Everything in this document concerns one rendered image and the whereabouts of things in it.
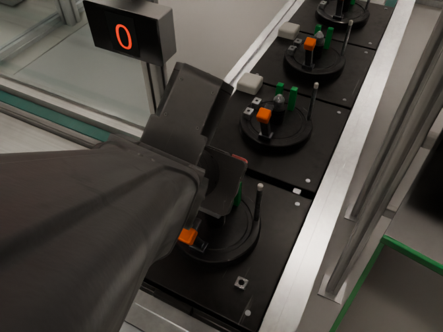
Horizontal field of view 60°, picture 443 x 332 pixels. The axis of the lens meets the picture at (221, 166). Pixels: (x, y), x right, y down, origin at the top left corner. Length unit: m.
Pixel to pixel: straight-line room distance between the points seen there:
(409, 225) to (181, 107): 0.22
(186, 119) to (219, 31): 0.97
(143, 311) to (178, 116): 0.34
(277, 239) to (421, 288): 0.21
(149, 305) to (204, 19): 0.98
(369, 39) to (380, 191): 0.67
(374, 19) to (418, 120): 0.79
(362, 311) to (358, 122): 0.43
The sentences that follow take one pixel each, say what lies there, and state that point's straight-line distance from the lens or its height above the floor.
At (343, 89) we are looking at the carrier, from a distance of 0.89.
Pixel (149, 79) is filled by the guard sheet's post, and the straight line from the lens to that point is 0.67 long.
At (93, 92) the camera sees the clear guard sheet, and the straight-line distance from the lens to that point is 0.82.
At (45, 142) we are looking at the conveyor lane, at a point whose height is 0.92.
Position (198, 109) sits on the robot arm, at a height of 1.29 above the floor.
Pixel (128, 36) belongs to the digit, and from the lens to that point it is 0.58.
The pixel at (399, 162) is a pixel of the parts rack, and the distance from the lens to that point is 0.44.
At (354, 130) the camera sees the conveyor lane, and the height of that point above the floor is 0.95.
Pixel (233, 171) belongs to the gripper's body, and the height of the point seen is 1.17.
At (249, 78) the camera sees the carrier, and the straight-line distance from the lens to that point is 0.85.
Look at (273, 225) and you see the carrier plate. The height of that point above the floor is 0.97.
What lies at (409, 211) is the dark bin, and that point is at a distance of 0.38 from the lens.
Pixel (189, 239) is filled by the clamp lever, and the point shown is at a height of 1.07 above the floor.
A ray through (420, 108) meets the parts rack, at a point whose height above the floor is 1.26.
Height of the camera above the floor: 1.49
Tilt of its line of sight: 49 degrees down
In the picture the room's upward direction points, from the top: straight up
